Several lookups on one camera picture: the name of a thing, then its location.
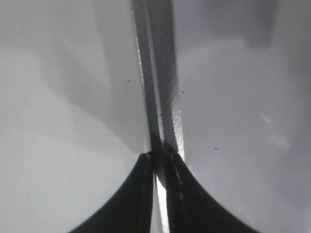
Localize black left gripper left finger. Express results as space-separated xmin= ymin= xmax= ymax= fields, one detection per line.
xmin=72 ymin=153 xmax=153 ymax=233

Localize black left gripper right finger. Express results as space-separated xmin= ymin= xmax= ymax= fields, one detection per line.
xmin=164 ymin=148 xmax=256 ymax=233

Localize white board with aluminium frame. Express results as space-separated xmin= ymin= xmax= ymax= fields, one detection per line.
xmin=131 ymin=0 xmax=311 ymax=233

